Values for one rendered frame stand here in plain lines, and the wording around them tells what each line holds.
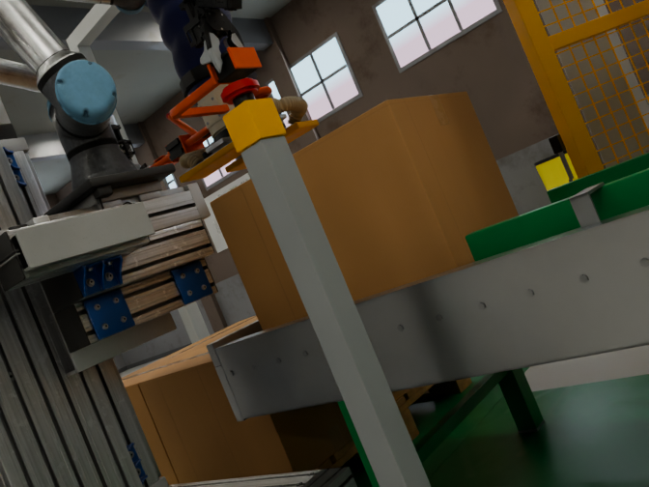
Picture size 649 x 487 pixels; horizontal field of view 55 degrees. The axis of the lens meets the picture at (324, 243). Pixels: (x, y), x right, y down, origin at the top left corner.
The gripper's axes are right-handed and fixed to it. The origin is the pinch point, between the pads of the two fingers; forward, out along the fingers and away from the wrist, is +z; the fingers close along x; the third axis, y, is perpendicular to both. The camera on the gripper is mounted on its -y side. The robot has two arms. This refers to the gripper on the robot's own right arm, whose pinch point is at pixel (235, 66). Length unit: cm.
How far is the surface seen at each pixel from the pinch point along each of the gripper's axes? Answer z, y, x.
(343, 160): 31.0, -16.3, -1.9
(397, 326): 66, -23, 13
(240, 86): 16.2, -25.1, 29.9
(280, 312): 57, 19, -1
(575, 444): 119, -22, -40
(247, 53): -1.0, -4.1, -1.1
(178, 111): 0.5, 22.5, 1.0
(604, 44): 22, -50, -116
